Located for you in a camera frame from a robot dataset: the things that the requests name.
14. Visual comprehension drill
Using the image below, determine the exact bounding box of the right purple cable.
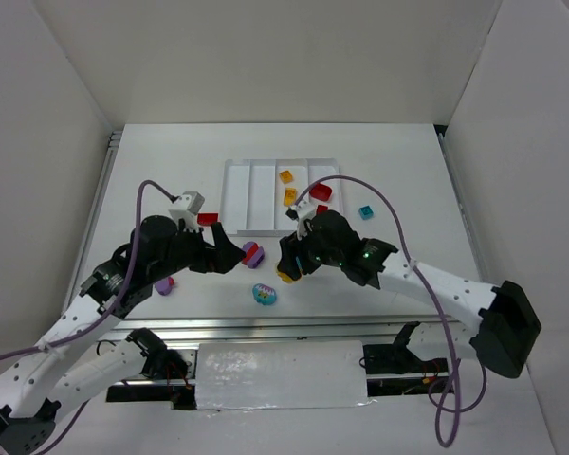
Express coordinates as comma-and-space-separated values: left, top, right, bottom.
293, 174, 487, 447

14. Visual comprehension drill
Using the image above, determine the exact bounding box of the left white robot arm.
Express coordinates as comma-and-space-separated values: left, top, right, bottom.
0, 215, 245, 454

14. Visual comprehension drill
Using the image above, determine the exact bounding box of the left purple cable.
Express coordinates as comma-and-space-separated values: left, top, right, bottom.
0, 179, 181, 454

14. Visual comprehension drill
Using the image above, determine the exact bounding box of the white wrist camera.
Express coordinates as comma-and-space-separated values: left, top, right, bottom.
169, 191, 205, 232
285, 199, 317, 240

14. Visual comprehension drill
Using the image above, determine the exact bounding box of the yellow square lego brick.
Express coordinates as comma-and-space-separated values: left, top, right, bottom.
279, 170, 294, 184

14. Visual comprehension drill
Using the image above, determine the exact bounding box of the aluminium frame rail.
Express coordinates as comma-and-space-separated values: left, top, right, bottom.
100, 316, 439, 344

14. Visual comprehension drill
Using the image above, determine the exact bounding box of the purple cable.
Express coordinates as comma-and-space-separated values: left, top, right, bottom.
293, 174, 487, 447
0, 179, 181, 454

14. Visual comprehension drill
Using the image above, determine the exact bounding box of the purple rounded lego brick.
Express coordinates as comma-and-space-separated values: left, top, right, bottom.
155, 277, 173, 296

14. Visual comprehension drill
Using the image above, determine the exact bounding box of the red rectangular lego brick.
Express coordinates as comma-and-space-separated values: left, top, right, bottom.
196, 212, 219, 227

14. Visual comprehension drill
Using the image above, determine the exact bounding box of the yellow butterfly lego brick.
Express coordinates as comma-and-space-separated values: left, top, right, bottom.
276, 270, 296, 283

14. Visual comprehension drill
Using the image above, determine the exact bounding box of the white divided sorting tray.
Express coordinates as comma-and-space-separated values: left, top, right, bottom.
219, 158, 340, 237

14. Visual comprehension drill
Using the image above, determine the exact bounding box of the red rounded lego brick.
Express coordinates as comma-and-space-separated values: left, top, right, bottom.
309, 183, 333, 202

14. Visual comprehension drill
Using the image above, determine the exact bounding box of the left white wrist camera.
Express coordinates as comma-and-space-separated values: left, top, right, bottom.
169, 191, 205, 232

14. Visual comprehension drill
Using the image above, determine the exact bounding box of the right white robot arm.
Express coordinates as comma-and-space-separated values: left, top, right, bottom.
277, 204, 541, 378

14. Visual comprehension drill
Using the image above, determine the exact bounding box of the small teal lego brick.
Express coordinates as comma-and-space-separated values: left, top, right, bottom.
358, 206, 374, 220

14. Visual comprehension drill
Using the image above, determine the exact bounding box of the white foam board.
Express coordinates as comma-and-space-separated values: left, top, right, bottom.
195, 340, 369, 410

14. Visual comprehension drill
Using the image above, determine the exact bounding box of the purple and red lego stack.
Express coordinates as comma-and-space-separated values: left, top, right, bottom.
242, 241, 265, 269

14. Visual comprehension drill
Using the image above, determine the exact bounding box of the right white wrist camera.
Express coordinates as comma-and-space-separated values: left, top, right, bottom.
285, 199, 317, 240

